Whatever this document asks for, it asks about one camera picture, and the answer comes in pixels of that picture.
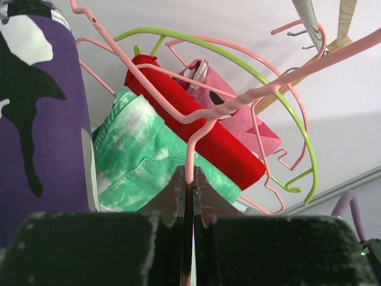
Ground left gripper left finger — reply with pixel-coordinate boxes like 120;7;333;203
1;167;185;285

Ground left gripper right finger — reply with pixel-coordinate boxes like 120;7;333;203
193;167;378;285

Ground pink wire hanger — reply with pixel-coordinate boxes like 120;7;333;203
70;1;380;271

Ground purple camouflage trousers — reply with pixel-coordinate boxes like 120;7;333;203
1;1;99;248

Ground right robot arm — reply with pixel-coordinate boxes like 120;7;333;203
361;238;380;270

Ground green plastic hanger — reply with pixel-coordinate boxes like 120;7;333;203
113;27;318;205

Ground green white tie-dye trousers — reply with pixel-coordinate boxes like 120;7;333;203
91;86;242;213

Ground red trousers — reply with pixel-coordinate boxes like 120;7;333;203
124;54;266;191

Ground pink hanger with red trousers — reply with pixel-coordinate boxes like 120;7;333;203
133;55;281;190

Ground pink camouflage trousers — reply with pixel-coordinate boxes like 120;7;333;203
175;60;282;158

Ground pink hanger with green trousers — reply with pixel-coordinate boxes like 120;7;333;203
76;36;116;97

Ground large pink plastic hanger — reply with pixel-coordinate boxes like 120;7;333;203
165;20;327;171

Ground metal hanging rod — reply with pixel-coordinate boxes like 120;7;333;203
292;0;329;55

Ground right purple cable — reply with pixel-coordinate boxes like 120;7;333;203
330;190;367;242

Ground wooden clothes rack frame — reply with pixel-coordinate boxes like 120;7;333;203
255;1;357;114

